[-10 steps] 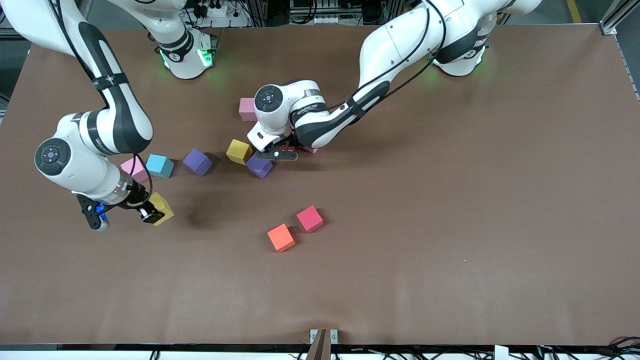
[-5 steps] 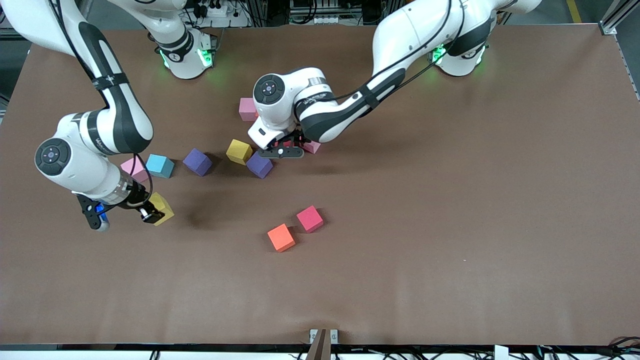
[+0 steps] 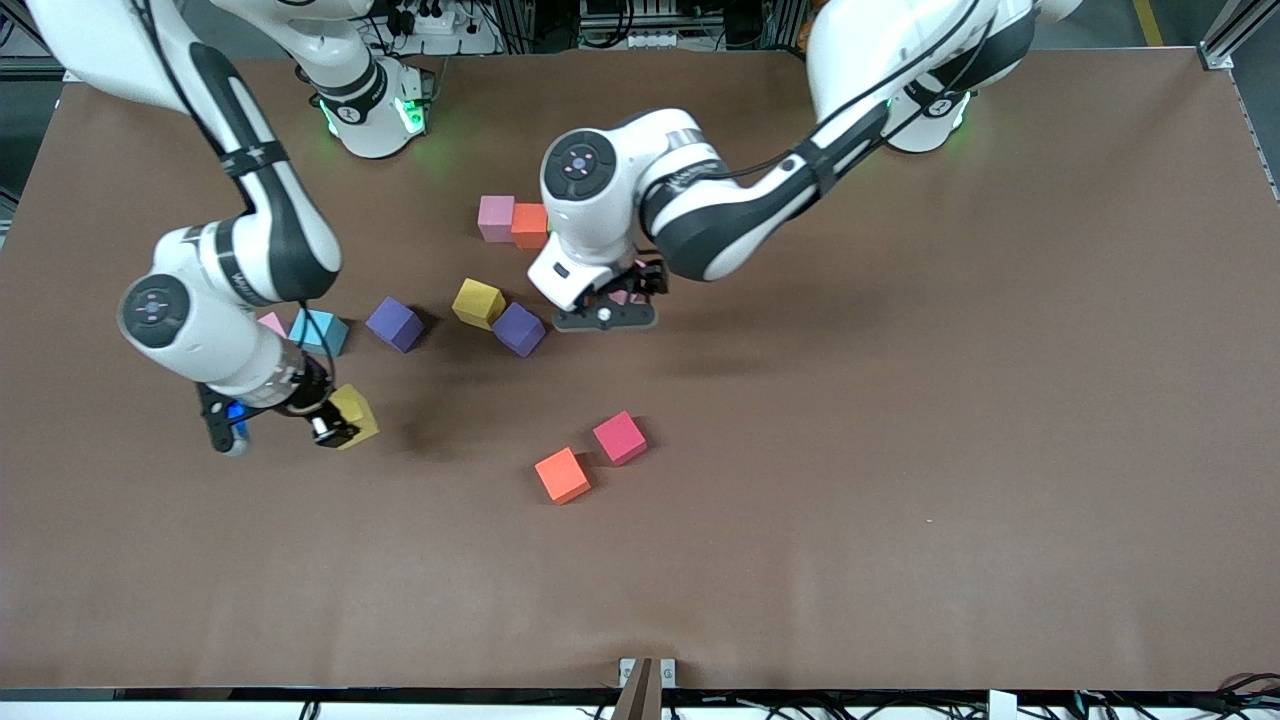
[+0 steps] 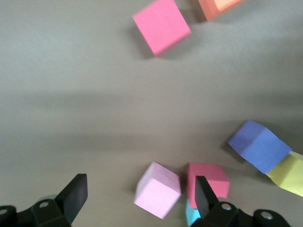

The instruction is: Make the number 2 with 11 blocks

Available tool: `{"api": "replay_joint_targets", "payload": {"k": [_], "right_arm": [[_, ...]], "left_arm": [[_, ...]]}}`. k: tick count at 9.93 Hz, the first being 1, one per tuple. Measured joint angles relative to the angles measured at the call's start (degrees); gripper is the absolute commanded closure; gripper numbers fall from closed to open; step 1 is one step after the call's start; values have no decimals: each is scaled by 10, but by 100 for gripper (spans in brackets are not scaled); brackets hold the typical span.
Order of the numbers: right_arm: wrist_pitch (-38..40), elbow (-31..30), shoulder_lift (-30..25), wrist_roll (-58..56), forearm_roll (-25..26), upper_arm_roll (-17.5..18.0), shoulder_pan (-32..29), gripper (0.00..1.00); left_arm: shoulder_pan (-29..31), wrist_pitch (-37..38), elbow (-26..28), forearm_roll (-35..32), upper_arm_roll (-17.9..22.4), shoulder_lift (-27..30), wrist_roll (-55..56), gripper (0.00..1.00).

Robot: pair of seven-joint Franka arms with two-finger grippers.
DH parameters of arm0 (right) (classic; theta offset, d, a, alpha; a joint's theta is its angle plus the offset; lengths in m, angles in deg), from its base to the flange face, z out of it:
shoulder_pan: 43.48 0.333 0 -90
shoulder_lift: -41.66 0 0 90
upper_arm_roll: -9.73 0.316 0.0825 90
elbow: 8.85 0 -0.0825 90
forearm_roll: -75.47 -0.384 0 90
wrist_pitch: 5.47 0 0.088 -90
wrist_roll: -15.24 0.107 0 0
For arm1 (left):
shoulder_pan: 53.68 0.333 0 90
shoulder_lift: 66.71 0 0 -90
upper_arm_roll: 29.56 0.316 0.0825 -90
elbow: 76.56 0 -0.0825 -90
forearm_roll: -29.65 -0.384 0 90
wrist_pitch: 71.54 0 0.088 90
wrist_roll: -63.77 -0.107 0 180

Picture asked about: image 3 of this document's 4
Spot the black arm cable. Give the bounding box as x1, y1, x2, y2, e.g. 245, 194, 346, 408
130, 0, 337, 396
700, 0, 1001, 186

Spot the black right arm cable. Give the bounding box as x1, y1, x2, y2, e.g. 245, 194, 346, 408
130, 0, 337, 396

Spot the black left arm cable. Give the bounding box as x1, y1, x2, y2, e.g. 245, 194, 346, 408
700, 0, 1001, 186

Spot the white metal bracket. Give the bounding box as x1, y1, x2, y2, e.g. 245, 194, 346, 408
619, 657, 677, 689

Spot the purple foam cube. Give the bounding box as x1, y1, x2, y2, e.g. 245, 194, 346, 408
364, 296, 426, 355
491, 302, 547, 359

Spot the aluminium frame profile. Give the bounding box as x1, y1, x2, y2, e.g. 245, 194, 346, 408
1197, 0, 1280, 71
0, 0, 151, 83

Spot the crimson foam cube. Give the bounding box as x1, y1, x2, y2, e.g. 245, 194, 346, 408
592, 410, 648, 467

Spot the yellow foam cube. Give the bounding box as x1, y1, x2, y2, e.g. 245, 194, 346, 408
451, 278, 507, 331
328, 384, 381, 451

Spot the aluminium frame post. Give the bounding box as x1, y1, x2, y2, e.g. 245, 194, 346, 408
610, 657, 665, 720

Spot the table cover sheet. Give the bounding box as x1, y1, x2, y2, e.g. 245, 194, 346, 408
0, 48, 1280, 693

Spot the white power strip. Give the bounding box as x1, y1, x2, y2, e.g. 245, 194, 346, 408
385, 3, 463, 37
597, 30, 693, 51

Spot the black floor cable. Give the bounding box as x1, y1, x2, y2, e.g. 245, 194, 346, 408
1190, 672, 1280, 716

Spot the blue foam cube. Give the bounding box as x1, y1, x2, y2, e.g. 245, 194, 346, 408
288, 308, 351, 358

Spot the orange foam cube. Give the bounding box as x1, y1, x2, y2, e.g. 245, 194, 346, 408
534, 446, 592, 506
511, 202, 551, 251

